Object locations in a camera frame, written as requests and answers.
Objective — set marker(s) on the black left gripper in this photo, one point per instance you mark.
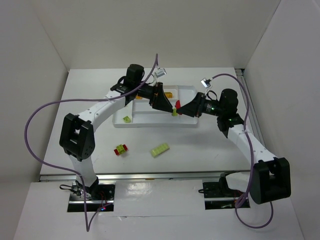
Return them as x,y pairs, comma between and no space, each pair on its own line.
156,95

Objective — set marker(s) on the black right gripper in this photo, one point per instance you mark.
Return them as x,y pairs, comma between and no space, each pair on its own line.
199,105

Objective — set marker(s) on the orange printed lego brick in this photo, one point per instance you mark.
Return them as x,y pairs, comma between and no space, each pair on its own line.
169,95

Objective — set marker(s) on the red yellow green lego stack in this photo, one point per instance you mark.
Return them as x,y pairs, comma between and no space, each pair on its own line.
177,104

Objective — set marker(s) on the lime green lego brick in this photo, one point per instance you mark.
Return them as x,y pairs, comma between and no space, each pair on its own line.
174,113

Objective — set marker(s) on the small light green lego brick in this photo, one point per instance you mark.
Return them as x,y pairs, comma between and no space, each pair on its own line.
127,119

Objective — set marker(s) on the yellow lego brick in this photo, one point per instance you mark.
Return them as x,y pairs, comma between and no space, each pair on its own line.
138,97

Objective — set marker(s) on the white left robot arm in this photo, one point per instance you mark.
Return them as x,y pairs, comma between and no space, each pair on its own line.
77,136

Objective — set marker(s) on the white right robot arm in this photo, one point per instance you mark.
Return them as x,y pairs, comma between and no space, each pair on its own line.
269,177

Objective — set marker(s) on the white divided sorting tray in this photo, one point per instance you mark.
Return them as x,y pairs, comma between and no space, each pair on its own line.
139,113

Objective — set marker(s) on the long light green lego brick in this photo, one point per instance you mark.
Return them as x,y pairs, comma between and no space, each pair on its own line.
160,149

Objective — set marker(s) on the red green lego cluster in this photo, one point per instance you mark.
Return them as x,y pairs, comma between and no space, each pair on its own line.
120,149

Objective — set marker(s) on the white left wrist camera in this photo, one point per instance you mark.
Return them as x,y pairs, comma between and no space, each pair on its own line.
160,72

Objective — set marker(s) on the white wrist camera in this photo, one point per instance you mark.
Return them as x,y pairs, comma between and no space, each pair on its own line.
160,72
206,83

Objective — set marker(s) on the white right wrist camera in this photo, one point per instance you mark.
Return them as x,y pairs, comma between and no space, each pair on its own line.
206,83

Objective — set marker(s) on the aluminium rail right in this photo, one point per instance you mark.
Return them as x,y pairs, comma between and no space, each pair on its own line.
253,128

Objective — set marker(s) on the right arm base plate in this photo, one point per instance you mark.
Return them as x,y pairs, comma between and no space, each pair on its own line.
218,198

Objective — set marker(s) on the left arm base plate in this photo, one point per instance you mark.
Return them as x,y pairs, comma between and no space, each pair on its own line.
103,198

